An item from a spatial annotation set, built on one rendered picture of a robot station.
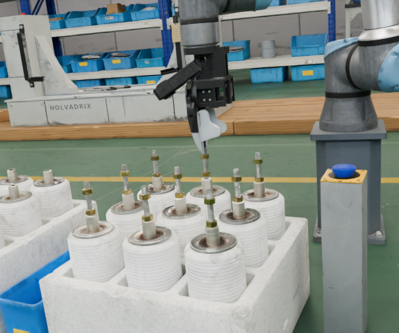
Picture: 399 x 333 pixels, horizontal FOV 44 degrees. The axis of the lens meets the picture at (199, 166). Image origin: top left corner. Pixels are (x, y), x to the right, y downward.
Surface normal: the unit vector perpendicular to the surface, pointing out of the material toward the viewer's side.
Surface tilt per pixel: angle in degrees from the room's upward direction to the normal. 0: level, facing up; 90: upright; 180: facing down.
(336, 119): 72
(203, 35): 90
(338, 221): 90
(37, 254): 90
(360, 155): 90
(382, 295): 0
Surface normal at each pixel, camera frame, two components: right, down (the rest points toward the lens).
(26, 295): 0.90, 0.00
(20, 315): -0.42, 0.30
